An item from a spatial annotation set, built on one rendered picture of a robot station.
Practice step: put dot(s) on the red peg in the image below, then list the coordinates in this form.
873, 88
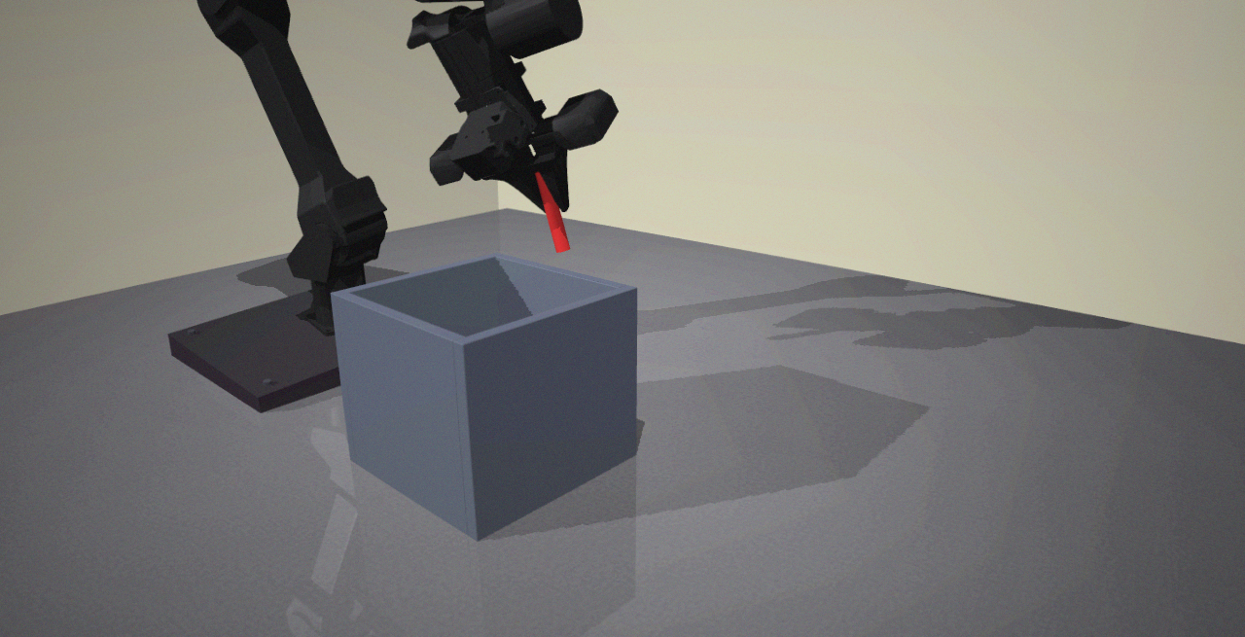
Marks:
557, 228

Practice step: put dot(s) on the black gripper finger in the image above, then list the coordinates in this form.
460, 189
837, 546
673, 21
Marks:
553, 169
521, 177

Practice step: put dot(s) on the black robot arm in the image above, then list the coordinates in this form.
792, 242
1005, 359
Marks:
342, 217

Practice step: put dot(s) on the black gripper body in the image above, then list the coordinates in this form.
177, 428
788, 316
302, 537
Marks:
582, 121

